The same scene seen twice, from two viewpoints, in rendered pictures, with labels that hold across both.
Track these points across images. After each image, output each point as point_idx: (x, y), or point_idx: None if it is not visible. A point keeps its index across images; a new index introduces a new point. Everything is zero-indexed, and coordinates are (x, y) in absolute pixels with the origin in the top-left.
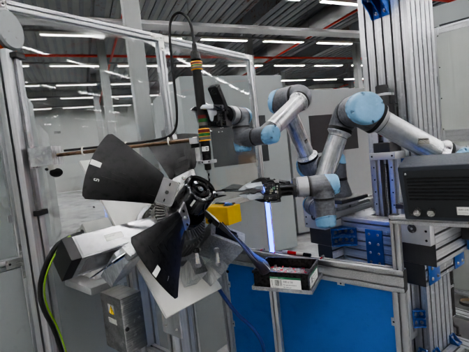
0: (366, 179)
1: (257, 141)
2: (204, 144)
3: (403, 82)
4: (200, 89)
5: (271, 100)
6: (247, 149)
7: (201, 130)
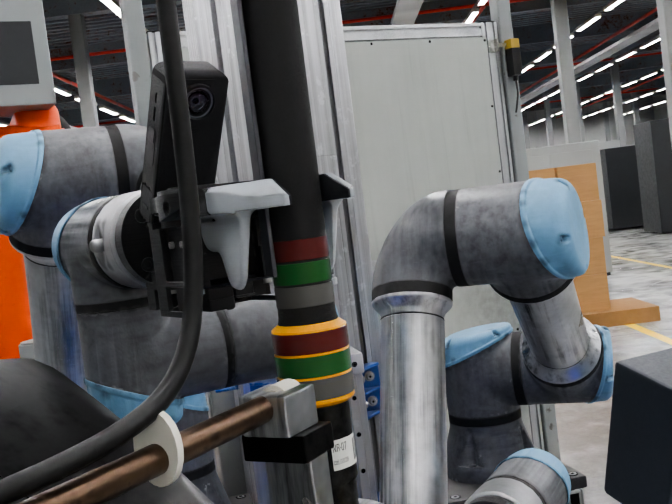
0: None
1: (270, 365)
2: (348, 420)
3: (336, 159)
4: (306, 77)
5: (35, 176)
6: (182, 410)
7: (337, 333)
